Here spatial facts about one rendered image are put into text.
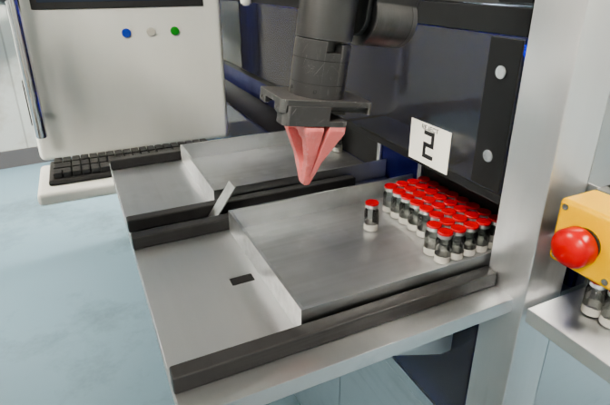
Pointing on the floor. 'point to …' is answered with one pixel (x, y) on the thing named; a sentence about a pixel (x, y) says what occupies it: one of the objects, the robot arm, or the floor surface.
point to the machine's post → (546, 162)
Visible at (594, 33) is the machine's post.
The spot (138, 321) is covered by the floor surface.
